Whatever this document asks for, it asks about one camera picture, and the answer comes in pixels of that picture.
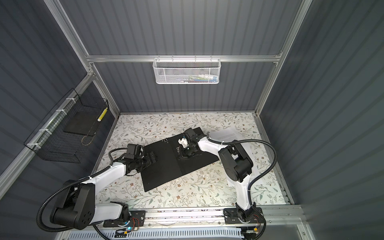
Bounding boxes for orange folder black inside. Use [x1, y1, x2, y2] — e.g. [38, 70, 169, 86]
[141, 128, 219, 192]

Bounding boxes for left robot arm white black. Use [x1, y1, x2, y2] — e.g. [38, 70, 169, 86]
[50, 144, 156, 230]

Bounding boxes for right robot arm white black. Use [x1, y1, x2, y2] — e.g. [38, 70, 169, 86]
[178, 128, 258, 223]

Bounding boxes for floral table mat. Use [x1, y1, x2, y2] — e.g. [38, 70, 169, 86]
[80, 112, 289, 211]

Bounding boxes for yellow marker pen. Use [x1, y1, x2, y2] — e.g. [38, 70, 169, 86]
[97, 107, 109, 122]

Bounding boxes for pens in white basket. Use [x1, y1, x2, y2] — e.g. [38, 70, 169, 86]
[179, 74, 219, 83]

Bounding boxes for black pad in basket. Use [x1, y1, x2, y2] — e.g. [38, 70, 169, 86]
[64, 112, 101, 137]

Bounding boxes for white vented cover strip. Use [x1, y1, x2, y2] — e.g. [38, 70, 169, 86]
[65, 227, 244, 240]

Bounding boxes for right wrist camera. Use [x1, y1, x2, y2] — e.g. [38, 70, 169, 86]
[178, 137, 189, 148]

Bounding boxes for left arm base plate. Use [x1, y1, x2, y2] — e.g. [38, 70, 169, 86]
[103, 211, 146, 228]

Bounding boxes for white wire mesh basket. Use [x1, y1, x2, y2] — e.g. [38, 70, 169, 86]
[153, 60, 222, 85]

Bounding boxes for black wire mesh basket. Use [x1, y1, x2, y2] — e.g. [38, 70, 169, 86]
[24, 91, 109, 164]

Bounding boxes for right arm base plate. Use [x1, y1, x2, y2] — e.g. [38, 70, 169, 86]
[223, 207, 265, 225]

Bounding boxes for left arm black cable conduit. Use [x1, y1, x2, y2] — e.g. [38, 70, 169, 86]
[35, 146, 128, 233]

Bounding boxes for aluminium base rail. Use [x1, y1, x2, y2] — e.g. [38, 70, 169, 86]
[139, 205, 307, 230]

